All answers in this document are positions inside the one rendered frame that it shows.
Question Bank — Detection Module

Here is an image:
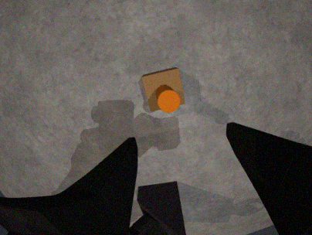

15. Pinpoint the brown square block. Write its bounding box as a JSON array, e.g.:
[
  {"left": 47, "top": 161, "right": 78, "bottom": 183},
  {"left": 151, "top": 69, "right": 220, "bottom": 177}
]
[{"left": 141, "top": 67, "right": 185, "bottom": 111}]

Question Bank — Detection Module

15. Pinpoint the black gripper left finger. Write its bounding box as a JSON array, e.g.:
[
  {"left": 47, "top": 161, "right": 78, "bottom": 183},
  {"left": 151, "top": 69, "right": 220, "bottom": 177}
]
[{"left": 0, "top": 137, "right": 137, "bottom": 235}]

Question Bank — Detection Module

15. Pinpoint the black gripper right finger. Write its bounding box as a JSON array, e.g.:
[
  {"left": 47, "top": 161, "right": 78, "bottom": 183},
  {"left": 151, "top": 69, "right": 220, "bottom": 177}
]
[{"left": 227, "top": 123, "right": 312, "bottom": 235}]

